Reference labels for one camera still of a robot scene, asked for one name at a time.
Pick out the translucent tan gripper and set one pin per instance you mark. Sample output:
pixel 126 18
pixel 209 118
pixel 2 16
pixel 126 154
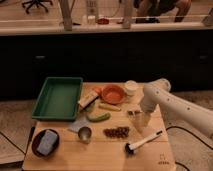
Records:
pixel 141 119

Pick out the green plastic tray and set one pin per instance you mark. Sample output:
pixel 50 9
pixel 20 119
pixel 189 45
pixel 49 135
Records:
pixel 58 99

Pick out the orange plastic bowl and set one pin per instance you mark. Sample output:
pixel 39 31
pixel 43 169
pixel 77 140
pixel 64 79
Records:
pixel 113 94

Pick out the green cucumber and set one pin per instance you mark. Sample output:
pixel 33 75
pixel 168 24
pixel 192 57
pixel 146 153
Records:
pixel 99 118

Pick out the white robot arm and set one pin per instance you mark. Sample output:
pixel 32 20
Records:
pixel 158 93

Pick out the yellow corn piece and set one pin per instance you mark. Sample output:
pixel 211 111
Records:
pixel 109 107

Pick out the wooden post left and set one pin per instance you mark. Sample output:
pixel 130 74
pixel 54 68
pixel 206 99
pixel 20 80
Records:
pixel 66 14

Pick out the blue sponge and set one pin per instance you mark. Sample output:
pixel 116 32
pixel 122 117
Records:
pixel 46 143

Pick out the black and white brush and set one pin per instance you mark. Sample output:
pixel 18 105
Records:
pixel 131 147

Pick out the dark round plate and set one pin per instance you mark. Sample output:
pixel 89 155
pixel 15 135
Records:
pixel 36 142

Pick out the grey cloth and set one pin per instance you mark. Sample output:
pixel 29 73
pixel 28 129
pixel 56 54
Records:
pixel 80 122

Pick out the wooden post right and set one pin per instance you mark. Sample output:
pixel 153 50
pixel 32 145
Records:
pixel 127 16

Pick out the red object on counter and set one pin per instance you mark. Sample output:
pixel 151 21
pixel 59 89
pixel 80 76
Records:
pixel 103 21

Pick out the wooden post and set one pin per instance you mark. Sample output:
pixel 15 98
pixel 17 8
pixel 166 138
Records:
pixel 127 16
pixel 66 14

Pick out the person in background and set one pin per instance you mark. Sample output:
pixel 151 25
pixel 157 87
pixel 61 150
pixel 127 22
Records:
pixel 148 10

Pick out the white plastic cup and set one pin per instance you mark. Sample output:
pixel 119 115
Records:
pixel 130 87

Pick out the silver metal fork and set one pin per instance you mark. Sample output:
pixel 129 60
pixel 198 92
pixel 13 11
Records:
pixel 133 112

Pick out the brown grape bunch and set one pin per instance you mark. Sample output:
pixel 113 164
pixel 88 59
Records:
pixel 119 132

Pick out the black office chair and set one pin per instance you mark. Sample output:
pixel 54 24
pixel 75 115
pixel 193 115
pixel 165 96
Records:
pixel 28 4

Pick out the small metal cup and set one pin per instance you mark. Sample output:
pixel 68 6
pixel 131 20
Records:
pixel 85 134

